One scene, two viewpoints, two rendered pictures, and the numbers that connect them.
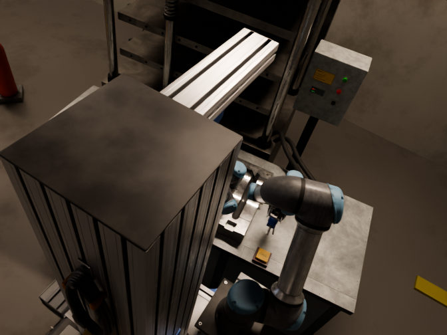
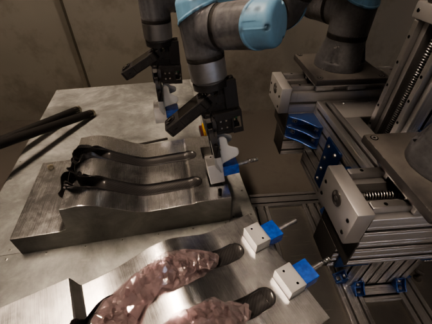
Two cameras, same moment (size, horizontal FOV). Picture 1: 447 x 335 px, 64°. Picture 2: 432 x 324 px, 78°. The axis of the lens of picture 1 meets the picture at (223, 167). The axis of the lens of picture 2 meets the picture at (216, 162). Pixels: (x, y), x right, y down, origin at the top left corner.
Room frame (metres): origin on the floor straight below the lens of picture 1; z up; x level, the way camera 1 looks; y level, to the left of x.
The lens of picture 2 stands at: (1.23, 0.44, 1.37)
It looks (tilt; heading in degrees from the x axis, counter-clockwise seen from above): 41 degrees down; 245
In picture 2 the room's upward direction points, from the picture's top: straight up
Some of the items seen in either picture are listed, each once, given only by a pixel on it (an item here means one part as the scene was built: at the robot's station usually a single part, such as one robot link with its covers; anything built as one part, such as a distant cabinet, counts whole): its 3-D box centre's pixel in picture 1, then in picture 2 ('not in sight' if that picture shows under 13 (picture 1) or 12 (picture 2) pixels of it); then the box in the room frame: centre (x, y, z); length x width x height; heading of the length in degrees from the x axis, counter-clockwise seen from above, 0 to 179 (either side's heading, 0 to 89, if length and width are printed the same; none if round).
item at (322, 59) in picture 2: (237, 312); (342, 49); (0.50, -0.18, 1.09); 0.15 x 0.15 x 0.10
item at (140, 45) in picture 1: (215, 56); not in sight; (2.27, 0.25, 1.01); 1.10 x 0.74 x 0.05; 77
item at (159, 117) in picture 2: (271, 224); (175, 110); (1.03, -0.30, 0.93); 0.13 x 0.05 x 0.05; 167
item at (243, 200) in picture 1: (237, 188); (130, 168); (1.21, -0.10, 0.92); 0.35 x 0.16 x 0.09; 167
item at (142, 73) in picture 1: (208, 88); not in sight; (2.22, 0.26, 0.75); 1.30 x 0.84 x 0.06; 77
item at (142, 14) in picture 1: (221, 22); not in sight; (2.27, 0.25, 1.26); 1.10 x 0.74 x 0.05; 77
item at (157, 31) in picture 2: not in sight; (157, 30); (1.05, -0.31, 1.17); 0.08 x 0.08 x 0.05
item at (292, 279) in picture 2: not in sight; (306, 272); (0.95, 0.28, 0.85); 0.13 x 0.05 x 0.05; 4
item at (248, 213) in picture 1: (238, 192); (128, 180); (1.23, -0.11, 0.87); 0.50 x 0.26 x 0.14; 167
